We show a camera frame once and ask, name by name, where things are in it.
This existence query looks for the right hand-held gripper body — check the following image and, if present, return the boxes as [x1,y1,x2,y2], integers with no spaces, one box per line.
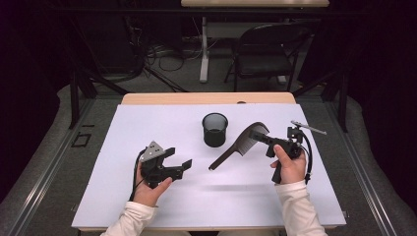
[266,120,328,185]

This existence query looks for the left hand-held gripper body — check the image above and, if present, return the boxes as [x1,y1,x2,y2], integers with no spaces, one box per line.
[140,141,184,190]

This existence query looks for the black handled comb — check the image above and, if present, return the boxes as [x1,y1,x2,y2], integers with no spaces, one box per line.
[208,121,270,171]

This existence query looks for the black mesh cup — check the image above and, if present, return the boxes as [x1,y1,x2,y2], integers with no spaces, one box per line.
[201,112,229,148]

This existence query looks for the person's right hand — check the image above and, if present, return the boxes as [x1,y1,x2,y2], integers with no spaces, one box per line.
[269,144,308,186]

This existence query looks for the person's left hand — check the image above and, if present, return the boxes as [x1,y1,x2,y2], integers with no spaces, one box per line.
[132,160,174,208]

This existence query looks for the white board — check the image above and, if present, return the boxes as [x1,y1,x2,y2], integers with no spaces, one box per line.
[71,103,347,229]

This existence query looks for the light wooden table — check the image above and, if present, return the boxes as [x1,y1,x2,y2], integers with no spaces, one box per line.
[78,91,338,233]

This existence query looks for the black metal stand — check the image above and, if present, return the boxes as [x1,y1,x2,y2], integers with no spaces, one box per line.
[68,67,131,130]
[292,69,349,134]

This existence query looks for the black folding chair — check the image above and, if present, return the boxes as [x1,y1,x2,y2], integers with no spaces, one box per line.
[223,23,313,92]

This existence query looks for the wooden desk with white legs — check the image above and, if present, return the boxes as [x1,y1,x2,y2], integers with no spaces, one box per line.
[180,0,330,85]

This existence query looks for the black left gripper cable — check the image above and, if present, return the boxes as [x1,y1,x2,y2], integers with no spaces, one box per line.
[129,147,148,203]

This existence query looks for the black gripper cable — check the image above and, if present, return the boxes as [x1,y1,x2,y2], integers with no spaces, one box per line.
[300,131,315,185]
[129,147,148,203]

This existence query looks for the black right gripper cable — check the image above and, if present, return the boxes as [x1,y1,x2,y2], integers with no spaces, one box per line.
[300,131,315,185]

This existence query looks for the metal floor rail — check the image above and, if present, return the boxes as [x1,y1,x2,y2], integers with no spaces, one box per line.
[326,101,398,236]
[6,97,96,236]

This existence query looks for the tangled floor cables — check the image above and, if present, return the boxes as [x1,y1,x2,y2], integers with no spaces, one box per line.
[141,38,205,74]

